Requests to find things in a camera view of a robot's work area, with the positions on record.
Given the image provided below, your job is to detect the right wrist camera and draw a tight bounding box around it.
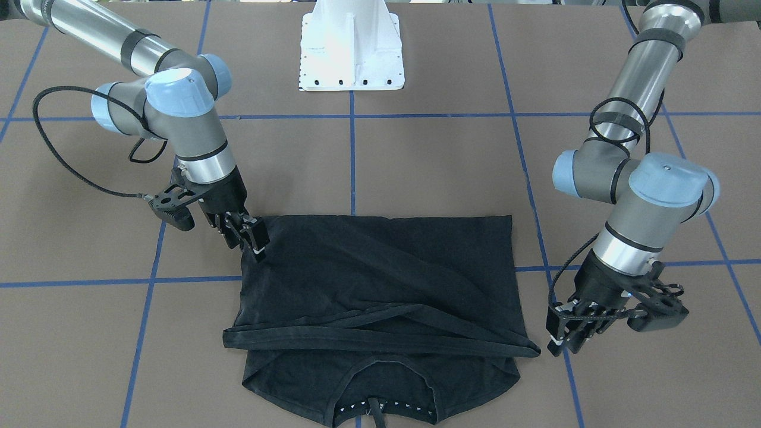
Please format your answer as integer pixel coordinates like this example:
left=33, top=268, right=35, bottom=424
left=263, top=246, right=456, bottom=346
left=145, top=184, right=201, bottom=231

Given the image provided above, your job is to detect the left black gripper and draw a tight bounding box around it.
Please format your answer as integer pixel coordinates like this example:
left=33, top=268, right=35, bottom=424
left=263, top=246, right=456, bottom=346
left=546, top=250, right=649, bottom=357

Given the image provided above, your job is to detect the black printed t-shirt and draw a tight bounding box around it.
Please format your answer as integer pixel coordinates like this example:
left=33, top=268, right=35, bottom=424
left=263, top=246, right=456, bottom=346
left=222, top=216, right=541, bottom=426

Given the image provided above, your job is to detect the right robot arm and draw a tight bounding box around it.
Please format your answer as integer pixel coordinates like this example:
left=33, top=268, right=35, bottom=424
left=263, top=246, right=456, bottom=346
left=2, top=1, right=269, bottom=261

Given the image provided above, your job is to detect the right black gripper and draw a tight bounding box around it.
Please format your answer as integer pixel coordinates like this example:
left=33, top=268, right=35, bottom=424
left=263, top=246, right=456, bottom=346
left=199, top=167, right=270, bottom=262

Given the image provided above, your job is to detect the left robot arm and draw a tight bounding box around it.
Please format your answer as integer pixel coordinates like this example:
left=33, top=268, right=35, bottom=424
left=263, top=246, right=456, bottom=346
left=546, top=1, right=760, bottom=355

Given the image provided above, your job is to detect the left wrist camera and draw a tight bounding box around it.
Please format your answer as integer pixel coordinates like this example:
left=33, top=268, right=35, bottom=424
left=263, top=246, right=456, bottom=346
left=627, top=279, right=688, bottom=332

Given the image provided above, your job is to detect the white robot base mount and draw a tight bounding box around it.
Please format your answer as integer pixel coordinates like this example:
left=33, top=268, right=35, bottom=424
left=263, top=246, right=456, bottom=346
left=298, top=1, right=405, bottom=92

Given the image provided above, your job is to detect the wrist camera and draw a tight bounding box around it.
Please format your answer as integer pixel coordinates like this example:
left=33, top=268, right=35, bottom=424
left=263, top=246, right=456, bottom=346
left=145, top=184, right=201, bottom=231
left=627, top=279, right=688, bottom=332

